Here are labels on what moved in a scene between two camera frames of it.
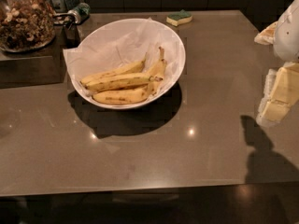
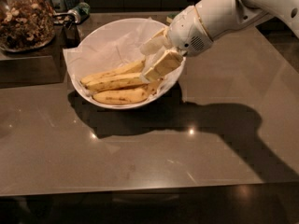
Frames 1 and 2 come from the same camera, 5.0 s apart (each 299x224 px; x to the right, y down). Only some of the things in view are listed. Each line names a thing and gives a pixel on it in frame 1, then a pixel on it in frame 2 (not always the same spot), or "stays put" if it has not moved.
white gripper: [288, 32] to [187, 32]
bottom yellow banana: [121, 97] stays put
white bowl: [122, 63] stays put
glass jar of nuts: [27, 20] stays put
